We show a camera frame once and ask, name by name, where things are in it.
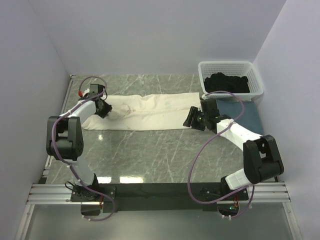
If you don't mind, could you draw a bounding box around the cream white t shirt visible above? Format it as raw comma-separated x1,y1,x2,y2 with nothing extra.
82,92,200,131

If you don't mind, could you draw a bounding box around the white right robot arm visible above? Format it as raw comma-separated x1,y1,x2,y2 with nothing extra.
183,98,284,192

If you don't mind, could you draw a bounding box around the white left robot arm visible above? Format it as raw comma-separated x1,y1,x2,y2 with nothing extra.
46,84,112,194

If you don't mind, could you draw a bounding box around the black t shirt in basket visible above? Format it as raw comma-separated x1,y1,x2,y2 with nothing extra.
204,72,250,94

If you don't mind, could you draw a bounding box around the folded blue t shirt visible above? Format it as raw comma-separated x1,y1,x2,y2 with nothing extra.
216,99,264,135

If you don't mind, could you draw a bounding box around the white plastic laundry basket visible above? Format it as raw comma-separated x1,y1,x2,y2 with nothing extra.
198,61,264,101

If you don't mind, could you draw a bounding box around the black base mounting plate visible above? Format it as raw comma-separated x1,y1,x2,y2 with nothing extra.
70,182,251,218

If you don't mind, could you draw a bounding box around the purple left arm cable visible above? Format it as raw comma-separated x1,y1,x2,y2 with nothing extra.
51,75,118,223

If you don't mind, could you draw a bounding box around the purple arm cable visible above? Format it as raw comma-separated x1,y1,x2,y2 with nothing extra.
51,75,118,223
187,91,256,221

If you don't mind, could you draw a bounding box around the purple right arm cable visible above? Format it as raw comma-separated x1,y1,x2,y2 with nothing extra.
187,91,256,221

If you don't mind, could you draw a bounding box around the aluminium frame rail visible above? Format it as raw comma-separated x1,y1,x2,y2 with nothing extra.
15,182,302,240

